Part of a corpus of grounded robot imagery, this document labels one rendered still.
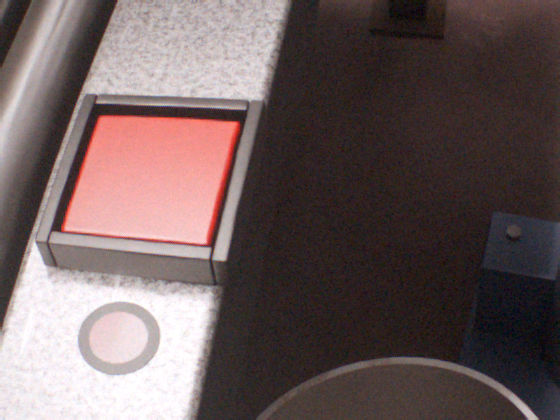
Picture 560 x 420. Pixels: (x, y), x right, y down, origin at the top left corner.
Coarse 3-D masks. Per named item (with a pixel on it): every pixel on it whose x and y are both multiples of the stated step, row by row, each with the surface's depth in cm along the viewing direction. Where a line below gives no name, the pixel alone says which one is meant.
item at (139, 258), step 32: (96, 96) 47; (128, 96) 47; (160, 96) 47; (256, 128) 45; (64, 160) 45; (256, 160) 45; (64, 192) 44; (224, 224) 42; (64, 256) 43; (96, 256) 43; (128, 256) 42; (160, 256) 42; (192, 256) 42; (224, 256) 42
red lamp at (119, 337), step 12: (120, 312) 42; (96, 324) 42; (108, 324) 42; (120, 324) 42; (132, 324) 42; (96, 336) 42; (108, 336) 42; (120, 336) 42; (132, 336) 42; (144, 336) 42; (96, 348) 41; (108, 348) 41; (120, 348) 41; (132, 348) 41; (108, 360) 41; (120, 360) 41
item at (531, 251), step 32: (512, 224) 155; (544, 224) 154; (512, 256) 151; (544, 256) 151; (480, 288) 137; (512, 288) 135; (544, 288) 134; (480, 320) 143; (512, 320) 141; (544, 320) 139; (480, 352) 143; (512, 352) 142; (544, 352) 140; (512, 384) 139; (544, 384) 139; (544, 416) 136
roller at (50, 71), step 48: (48, 0) 53; (96, 0) 54; (48, 48) 51; (96, 48) 54; (0, 96) 49; (48, 96) 50; (0, 144) 48; (48, 144) 49; (0, 192) 46; (0, 240) 45; (0, 288) 45
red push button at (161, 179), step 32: (96, 128) 46; (128, 128) 46; (160, 128) 46; (192, 128) 46; (224, 128) 46; (96, 160) 45; (128, 160) 45; (160, 160) 45; (192, 160) 45; (224, 160) 45; (96, 192) 44; (128, 192) 44; (160, 192) 44; (192, 192) 44; (224, 192) 44; (64, 224) 43; (96, 224) 43; (128, 224) 43; (160, 224) 43; (192, 224) 43
